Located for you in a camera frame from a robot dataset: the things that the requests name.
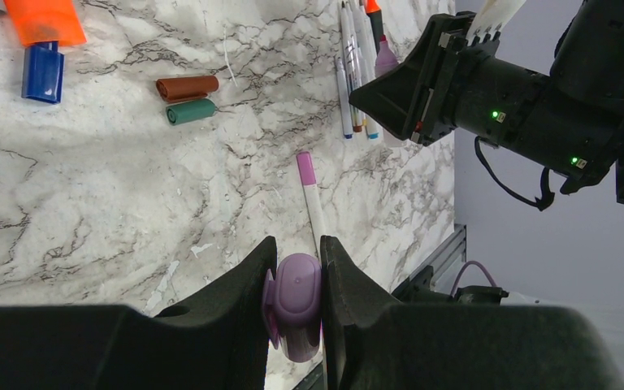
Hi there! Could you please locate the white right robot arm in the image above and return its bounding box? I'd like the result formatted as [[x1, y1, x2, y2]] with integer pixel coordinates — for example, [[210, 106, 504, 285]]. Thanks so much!
[[349, 1, 624, 210]]

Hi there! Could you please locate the teal cap white marker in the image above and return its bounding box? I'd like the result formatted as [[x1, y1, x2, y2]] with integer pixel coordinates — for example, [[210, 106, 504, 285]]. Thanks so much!
[[348, 1, 379, 141]]

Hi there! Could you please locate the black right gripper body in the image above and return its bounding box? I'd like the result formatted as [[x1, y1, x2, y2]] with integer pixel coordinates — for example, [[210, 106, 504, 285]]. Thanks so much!
[[409, 11, 506, 145]]

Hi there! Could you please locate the blue cap white marker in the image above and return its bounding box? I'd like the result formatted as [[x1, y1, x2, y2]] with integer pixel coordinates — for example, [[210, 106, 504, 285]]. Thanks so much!
[[334, 56, 353, 140]]

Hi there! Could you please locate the green cap white marker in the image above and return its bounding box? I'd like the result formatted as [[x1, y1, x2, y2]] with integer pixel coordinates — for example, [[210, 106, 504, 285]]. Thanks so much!
[[340, 1, 364, 133]]

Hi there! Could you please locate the purple highlighter cap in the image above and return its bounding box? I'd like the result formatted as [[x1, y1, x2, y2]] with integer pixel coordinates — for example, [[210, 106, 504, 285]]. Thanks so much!
[[262, 253, 322, 363]]

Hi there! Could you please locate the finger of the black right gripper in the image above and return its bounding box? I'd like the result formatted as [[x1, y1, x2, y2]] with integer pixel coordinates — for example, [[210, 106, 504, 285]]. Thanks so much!
[[349, 32, 440, 141]]

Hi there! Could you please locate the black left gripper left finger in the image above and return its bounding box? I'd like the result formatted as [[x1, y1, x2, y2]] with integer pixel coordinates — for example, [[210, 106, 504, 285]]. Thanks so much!
[[0, 236, 277, 389]]

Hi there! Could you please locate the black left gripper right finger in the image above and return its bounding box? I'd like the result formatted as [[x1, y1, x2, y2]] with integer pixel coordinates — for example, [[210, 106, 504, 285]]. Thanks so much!
[[320, 236, 624, 389]]

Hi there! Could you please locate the orange cap black highlighter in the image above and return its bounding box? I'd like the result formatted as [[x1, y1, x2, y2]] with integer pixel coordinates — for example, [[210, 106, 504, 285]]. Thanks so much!
[[363, 0, 385, 53]]

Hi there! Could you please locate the pink highlighter pen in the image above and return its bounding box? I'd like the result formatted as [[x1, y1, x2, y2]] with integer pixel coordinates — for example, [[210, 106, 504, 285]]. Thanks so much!
[[375, 35, 399, 78]]

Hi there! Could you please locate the pink cap white marker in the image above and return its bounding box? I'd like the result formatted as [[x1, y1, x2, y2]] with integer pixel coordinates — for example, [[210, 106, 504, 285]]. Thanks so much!
[[296, 151, 326, 258]]

